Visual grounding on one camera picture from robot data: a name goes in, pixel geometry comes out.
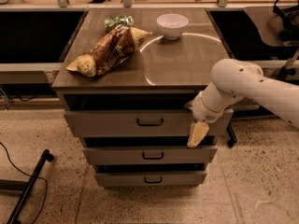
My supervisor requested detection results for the brown yellow chip bag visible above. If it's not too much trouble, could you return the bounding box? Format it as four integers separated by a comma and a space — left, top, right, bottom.
66, 25, 150, 77

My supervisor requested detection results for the black caster leg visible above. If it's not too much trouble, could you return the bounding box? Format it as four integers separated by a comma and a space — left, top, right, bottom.
227, 125, 237, 147

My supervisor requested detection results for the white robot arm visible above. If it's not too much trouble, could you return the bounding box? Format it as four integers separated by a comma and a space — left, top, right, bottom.
186, 59, 299, 147

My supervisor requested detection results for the brown wooden drawer cabinet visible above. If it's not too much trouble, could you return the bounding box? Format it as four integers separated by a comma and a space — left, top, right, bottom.
52, 8, 233, 174

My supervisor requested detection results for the grey middle drawer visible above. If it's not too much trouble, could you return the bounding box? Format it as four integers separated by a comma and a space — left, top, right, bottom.
82, 146, 217, 165

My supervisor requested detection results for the black floor stand leg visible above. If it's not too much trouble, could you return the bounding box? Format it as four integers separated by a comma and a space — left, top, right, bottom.
0, 149, 54, 224

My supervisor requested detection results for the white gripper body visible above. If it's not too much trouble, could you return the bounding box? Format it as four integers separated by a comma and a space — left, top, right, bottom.
185, 91, 224, 123

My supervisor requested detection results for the green snack bag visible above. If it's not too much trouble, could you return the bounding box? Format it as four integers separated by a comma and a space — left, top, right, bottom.
105, 16, 134, 32

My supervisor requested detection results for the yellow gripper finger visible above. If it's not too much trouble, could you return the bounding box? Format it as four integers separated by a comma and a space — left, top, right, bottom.
187, 121, 209, 147

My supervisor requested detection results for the black floor cable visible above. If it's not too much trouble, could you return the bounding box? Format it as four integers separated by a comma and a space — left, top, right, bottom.
0, 141, 49, 224

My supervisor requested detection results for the black drawer handle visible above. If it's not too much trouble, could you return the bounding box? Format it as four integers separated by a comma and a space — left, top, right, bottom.
135, 118, 164, 127
144, 176, 163, 184
142, 152, 164, 160

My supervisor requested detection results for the black top drawer handle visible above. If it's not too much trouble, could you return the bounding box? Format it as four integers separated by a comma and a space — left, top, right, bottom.
135, 118, 164, 127

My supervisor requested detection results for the grey drawer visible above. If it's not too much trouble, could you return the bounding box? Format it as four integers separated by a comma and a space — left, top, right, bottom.
82, 146, 217, 165
63, 107, 235, 138
94, 171, 206, 187

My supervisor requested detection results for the grey bottom drawer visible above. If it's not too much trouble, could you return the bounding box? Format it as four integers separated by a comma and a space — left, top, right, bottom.
94, 171, 206, 187

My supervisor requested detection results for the grey top drawer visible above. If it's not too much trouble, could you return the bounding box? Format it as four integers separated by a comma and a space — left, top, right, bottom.
63, 107, 235, 138

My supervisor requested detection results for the black bottom drawer handle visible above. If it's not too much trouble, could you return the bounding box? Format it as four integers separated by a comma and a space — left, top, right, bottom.
144, 176, 163, 184

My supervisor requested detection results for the black middle drawer handle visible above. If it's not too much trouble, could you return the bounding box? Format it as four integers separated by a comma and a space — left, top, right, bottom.
142, 152, 164, 160

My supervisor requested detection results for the white bowl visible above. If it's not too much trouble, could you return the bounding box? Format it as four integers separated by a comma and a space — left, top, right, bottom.
156, 13, 189, 40

